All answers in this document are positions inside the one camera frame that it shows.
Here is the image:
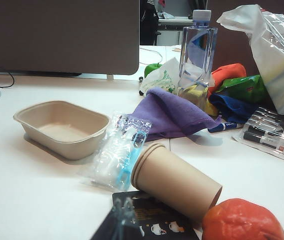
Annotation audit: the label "purple microfibre cloth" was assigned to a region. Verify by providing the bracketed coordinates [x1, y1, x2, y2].
[126, 87, 222, 142]

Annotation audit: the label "white bag green print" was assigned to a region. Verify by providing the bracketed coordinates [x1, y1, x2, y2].
[141, 56, 181, 96]

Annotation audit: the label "clear plastic wrapped pack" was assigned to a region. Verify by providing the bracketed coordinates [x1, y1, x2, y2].
[78, 112, 152, 193]

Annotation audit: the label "green toy apple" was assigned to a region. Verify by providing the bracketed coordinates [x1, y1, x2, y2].
[144, 62, 164, 79]

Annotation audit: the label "brown paper cup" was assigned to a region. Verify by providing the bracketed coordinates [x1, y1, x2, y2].
[131, 142, 223, 222]

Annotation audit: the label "small yellow cloth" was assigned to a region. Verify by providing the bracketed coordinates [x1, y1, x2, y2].
[181, 83, 219, 117]

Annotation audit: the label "blue marker pen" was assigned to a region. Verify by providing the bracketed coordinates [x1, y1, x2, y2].
[207, 121, 237, 133]

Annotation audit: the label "beige paper pulp tray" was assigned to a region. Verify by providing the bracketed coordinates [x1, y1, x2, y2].
[13, 100, 110, 161]

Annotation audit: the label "square water bottle blue cap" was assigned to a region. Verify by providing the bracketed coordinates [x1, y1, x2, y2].
[178, 9, 219, 108]

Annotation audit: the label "blue cloth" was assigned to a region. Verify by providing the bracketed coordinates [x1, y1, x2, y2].
[209, 92, 259, 125]

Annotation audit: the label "black jacket white stripes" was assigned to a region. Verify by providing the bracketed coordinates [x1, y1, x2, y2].
[140, 0, 159, 46]

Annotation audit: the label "black printed card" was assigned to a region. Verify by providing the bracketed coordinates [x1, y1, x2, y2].
[89, 191, 204, 240]

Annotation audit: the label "small orange cloth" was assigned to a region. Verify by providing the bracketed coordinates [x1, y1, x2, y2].
[208, 63, 247, 95]

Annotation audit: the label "green snack packet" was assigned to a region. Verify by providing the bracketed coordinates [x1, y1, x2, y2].
[213, 74, 267, 103]

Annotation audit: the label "desk partition panel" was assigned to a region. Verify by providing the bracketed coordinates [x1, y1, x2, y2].
[206, 0, 284, 76]
[0, 0, 140, 76]

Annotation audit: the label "black markers blister pack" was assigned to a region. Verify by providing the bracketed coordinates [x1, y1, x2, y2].
[231, 106, 284, 167]

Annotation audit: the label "orange wrapped ball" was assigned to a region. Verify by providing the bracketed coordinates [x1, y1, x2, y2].
[201, 198, 284, 240]

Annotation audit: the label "white plastic bag with packet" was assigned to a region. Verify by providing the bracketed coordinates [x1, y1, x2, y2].
[216, 3, 284, 116]

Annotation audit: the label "thin white cable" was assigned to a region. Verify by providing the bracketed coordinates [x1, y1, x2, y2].
[139, 47, 164, 63]

